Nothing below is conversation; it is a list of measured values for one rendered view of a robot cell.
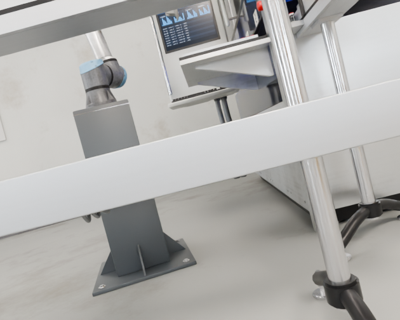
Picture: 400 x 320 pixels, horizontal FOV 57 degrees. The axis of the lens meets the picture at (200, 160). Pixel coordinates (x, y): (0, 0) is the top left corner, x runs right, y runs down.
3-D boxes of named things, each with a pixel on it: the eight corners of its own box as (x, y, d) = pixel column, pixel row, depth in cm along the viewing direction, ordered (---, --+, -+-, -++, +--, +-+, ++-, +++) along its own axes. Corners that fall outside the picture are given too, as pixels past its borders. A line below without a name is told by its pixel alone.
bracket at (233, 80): (258, 89, 219) (253, 68, 218) (258, 89, 216) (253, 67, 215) (202, 104, 220) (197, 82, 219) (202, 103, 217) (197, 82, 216)
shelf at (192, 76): (263, 67, 226) (262, 65, 226) (288, 36, 157) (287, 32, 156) (188, 87, 228) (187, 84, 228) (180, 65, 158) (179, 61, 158)
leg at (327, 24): (378, 213, 144) (334, 20, 140) (390, 218, 135) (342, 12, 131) (355, 218, 144) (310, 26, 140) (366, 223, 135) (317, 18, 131)
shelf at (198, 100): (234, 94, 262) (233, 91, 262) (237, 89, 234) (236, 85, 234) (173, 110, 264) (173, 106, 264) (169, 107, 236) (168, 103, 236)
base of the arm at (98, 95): (84, 110, 167) (79, 89, 167) (89, 113, 182) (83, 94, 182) (117, 102, 170) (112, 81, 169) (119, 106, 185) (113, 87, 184)
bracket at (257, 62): (272, 75, 169) (266, 47, 168) (273, 74, 166) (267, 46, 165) (201, 94, 170) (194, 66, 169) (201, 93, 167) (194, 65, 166)
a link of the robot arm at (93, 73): (79, 91, 173) (71, 63, 172) (98, 92, 185) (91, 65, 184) (98, 84, 167) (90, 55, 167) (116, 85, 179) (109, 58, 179)
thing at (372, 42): (353, 155, 363) (333, 68, 358) (546, 178, 157) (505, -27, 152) (255, 180, 366) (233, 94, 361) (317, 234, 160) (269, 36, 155)
